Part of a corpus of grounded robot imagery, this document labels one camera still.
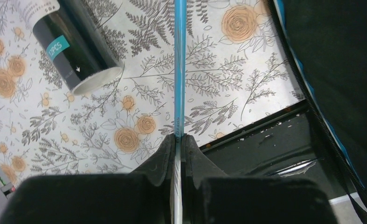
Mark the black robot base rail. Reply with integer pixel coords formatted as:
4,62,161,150
201,101,347,199

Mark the black shuttlecock tube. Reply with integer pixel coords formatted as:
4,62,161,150
13,0,124,95

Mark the blue badminton racket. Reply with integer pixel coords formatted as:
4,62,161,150
171,0,187,224

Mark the blue racket cover bag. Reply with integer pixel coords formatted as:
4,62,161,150
266,0,367,224

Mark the floral patterned mat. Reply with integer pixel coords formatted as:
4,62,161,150
0,0,304,186

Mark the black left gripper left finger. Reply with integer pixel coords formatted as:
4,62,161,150
0,134,174,224

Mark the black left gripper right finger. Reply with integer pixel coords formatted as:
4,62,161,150
182,135,337,224

